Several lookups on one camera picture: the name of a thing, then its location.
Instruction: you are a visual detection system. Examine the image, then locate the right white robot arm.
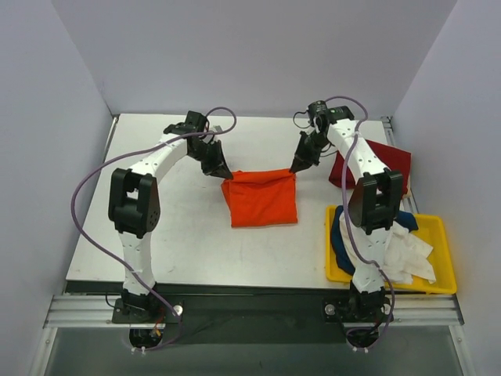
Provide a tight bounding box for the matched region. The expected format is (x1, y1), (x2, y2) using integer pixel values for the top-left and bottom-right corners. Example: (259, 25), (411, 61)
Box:
(290, 100), (403, 320)

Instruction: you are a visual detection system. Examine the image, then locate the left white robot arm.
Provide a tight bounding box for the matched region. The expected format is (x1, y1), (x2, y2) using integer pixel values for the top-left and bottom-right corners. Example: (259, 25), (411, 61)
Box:
(108, 111), (232, 323)

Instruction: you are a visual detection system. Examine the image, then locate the navy blue t shirt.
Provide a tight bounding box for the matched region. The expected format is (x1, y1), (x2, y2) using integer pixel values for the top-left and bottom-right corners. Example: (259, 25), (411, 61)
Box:
(330, 206), (419, 276)

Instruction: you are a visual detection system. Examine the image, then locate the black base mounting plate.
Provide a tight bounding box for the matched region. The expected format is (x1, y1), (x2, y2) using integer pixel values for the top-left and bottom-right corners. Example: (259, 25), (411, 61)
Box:
(111, 284), (394, 348)

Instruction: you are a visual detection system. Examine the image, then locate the yellow plastic tray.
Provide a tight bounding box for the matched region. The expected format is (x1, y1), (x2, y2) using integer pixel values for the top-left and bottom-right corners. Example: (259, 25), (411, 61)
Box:
(326, 206), (457, 295)

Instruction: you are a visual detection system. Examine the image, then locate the dark red folded t shirt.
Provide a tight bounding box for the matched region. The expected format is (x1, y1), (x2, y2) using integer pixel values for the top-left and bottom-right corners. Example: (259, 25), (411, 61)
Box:
(329, 140), (412, 198)

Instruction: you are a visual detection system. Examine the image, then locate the white t shirt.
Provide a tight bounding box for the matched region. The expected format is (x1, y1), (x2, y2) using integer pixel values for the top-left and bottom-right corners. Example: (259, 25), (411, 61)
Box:
(340, 214), (436, 285)

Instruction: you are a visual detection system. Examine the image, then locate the aluminium frame rail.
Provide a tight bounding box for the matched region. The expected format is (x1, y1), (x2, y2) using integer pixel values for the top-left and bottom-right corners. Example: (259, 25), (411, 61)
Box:
(44, 295), (463, 327)

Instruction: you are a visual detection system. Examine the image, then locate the orange t shirt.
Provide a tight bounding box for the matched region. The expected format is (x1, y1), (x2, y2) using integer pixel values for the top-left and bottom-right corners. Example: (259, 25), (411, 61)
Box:
(221, 168), (297, 228)

